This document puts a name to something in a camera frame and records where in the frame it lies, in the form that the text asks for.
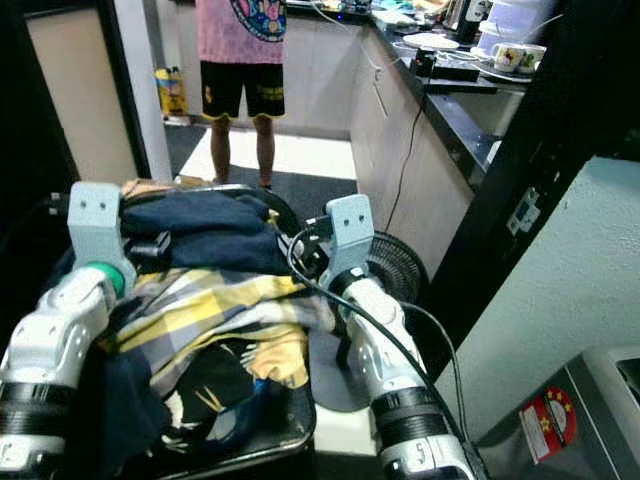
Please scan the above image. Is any black laundry basket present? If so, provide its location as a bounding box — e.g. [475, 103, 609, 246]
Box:
[48, 184, 317, 479]

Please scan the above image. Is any grey washing machine red sticker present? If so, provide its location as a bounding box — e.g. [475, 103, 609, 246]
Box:
[476, 344, 640, 480]

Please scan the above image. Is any navy blue garment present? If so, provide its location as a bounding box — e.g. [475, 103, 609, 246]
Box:
[120, 190, 286, 275]

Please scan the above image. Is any black floor fan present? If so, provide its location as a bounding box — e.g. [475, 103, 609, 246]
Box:
[335, 231, 430, 363]

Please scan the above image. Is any yellow grey plaid shirt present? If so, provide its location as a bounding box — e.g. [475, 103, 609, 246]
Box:
[102, 264, 336, 386]

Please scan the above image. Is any beige kitchen counter cabinet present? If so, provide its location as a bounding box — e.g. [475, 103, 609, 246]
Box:
[175, 5, 533, 279]

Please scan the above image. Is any yellow bottle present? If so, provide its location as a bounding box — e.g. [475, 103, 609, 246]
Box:
[155, 67, 191, 121]

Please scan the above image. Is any black and tan garment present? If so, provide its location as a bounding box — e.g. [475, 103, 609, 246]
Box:
[160, 335, 309, 451]

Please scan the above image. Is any person in pink shirt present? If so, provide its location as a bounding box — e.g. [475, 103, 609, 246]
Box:
[195, 0, 288, 190]

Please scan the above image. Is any black tray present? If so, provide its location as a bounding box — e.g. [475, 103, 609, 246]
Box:
[410, 50, 533, 95]

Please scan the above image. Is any steel sink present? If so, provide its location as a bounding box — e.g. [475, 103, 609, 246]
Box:
[458, 90, 533, 139]

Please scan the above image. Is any white plate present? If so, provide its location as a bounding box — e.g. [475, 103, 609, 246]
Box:
[402, 33, 461, 51]

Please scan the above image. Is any black door with metal latch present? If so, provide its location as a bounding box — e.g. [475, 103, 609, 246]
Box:
[408, 0, 640, 383]

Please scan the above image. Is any patterned white cup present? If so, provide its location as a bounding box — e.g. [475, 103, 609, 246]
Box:
[520, 44, 549, 73]
[493, 43, 529, 73]

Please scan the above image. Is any white rice cooker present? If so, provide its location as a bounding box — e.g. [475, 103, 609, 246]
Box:
[476, 0, 563, 53]

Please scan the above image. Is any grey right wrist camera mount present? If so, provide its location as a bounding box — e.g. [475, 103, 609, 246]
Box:
[324, 194, 377, 291]

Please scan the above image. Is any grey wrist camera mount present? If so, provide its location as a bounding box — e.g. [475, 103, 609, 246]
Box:
[67, 181, 137, 297]
[324, 194, 377, 291]

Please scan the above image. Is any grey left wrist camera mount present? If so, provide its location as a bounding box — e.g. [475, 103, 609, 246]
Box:
[67, 181, 137, 297]

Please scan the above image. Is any thin black power cord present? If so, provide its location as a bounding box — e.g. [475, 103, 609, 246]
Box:
[388, 108, 427, 207]

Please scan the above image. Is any beige door black frame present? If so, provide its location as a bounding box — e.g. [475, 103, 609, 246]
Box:
[15, 0, 153, 189]

